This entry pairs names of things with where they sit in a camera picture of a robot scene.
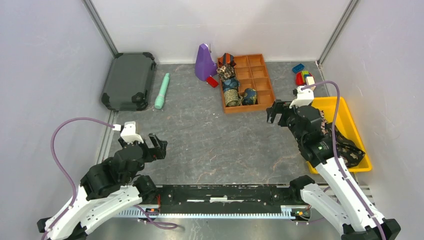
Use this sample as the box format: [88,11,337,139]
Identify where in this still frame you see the aluminium rail frame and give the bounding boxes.
[76,185,377,221]

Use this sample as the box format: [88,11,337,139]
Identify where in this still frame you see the rolled brown floral tie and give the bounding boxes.
[216,64,236,81]

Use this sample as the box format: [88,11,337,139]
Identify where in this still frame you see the small red block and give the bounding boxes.
[206,76,219,88]

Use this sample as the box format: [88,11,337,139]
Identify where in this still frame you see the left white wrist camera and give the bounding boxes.
[112,121,144,144]

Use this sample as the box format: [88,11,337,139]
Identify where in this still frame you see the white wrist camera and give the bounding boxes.
[289,86,315,109]
[112,121,144,144]

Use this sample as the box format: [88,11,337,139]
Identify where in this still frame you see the rolled olive patterned tie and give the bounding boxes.
[223,89,241,107]

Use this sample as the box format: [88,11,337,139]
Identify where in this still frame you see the rolled blue patterned tie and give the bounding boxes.
[221,77,240,93]

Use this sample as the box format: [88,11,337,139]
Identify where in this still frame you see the purple metronome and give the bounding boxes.
[194,43,217,82]

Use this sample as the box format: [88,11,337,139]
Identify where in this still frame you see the colourful toy block stack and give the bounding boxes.
[295,70,315,86]

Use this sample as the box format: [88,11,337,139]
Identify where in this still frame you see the orange compartment tray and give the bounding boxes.
[220,53,276,114]

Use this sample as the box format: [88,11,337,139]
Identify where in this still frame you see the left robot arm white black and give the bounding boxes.
[36,133,168,240]

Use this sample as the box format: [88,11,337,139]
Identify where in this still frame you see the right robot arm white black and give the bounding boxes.
[266,99,401,240]

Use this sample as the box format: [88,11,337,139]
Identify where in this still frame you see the rolled navy gold tie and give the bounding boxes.
[241,88,257,106]

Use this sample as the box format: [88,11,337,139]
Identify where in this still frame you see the blue toy brick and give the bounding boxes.
[292,63,305,74]

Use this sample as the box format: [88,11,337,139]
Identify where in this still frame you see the rolled orange black tie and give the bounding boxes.
[218,53,236,67]

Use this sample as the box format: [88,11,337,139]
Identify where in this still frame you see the dark green suitcase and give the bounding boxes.
[100,52,157,111]

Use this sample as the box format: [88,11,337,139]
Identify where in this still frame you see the yellow plastic bin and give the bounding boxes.
[311,96,373,173]

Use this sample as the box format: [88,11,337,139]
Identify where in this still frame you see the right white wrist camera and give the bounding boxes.
[289,86,315,109]

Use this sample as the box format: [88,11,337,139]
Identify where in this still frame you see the dark paisley ties in bin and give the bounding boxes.
[320,110,366,168]

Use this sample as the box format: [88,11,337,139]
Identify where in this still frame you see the mint green flashlight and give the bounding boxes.
[154,73,170,110]

